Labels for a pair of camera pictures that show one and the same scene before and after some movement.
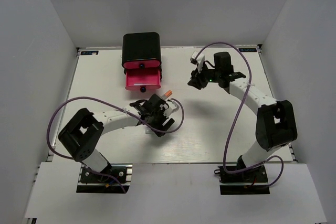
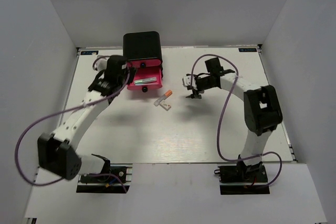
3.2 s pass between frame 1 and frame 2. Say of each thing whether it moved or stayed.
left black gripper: moved
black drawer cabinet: stayed
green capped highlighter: moved
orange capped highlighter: stayed
